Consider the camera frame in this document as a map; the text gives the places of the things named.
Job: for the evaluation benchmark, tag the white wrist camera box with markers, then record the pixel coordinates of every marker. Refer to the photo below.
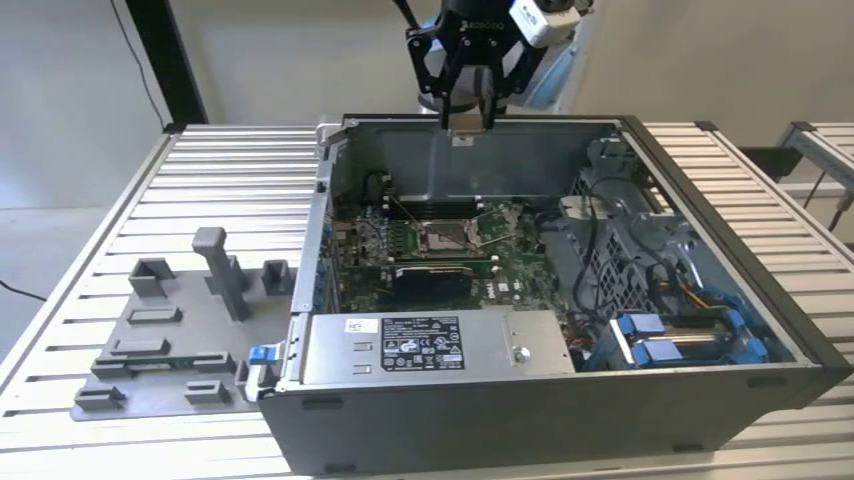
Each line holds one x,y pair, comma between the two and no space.
543,22

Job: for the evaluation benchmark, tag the black expansion slot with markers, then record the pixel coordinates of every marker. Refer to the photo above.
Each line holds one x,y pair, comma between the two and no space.
447,260

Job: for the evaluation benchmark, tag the grey plastic parts rack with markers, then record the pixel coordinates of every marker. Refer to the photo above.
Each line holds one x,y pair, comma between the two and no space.
187,300

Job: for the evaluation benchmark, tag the black graphics card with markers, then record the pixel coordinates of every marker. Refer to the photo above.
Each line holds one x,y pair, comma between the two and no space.
434,282

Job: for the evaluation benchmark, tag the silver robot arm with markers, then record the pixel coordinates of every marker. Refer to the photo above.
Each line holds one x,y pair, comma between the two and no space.
563,65

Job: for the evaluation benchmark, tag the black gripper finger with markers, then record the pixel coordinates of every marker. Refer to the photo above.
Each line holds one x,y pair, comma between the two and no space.
421,60
523,70

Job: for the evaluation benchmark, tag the thin metal locking lever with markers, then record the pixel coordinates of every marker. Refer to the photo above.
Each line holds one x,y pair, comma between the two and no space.
406,210

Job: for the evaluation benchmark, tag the green motherboard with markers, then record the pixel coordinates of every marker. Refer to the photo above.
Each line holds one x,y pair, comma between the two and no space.
521,260

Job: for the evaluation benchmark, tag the CPU socket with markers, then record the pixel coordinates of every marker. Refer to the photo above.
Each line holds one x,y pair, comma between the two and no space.
443,239

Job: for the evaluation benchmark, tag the black open PC case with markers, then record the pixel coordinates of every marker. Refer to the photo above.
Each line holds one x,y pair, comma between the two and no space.
467,430

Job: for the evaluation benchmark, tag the grey metal disk bay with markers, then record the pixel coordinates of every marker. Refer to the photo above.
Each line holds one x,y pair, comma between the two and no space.
614,280

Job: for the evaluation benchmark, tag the black RAM slot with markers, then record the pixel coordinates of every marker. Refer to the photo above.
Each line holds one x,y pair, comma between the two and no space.
434,205
434,199

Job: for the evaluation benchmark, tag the blue disk carrier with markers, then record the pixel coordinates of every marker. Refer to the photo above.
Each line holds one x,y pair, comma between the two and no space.
644,324
657,351

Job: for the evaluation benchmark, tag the black vertical beam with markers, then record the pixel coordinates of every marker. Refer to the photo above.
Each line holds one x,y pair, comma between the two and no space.
170,60

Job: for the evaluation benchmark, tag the silver power supply box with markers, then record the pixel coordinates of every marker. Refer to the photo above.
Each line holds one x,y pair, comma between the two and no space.
347,350

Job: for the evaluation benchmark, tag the aluminium side table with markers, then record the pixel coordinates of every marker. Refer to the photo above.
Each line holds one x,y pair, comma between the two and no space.
821,145

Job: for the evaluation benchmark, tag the blue and white clip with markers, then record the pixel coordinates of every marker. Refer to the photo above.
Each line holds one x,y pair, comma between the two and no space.
258,355

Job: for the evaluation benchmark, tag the small black box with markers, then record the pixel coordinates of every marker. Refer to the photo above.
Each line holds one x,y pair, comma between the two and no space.
770,160

